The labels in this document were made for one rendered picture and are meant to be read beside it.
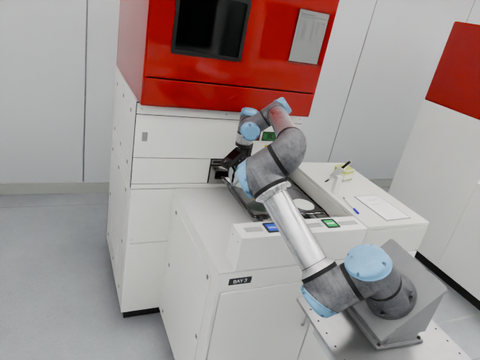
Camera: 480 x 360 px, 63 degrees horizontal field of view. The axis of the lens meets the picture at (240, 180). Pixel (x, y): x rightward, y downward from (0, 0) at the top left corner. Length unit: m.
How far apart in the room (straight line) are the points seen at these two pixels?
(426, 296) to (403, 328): 0.12
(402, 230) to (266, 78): 0.87
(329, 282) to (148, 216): 1.04
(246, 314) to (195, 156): 0.74
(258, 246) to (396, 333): 0.50
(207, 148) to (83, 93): 1.56
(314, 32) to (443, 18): 2.90
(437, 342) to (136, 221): 1.31
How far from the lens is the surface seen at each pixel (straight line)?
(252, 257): 1.41
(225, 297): 1.49
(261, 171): 1.21
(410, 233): 1.85
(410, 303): 1.31
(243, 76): 1.74
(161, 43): 1.61
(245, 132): 1.57
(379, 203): 1.89
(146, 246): 2.04
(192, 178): 1.89
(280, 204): 1.20
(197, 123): 1.79
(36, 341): 2.31
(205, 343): 1.63
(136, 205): 1.89
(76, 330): 2.33
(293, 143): 1.22
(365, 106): 4.28
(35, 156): 3.38
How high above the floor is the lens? 1.68
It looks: 24 degrees down
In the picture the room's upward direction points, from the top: 12 degrees clockwise
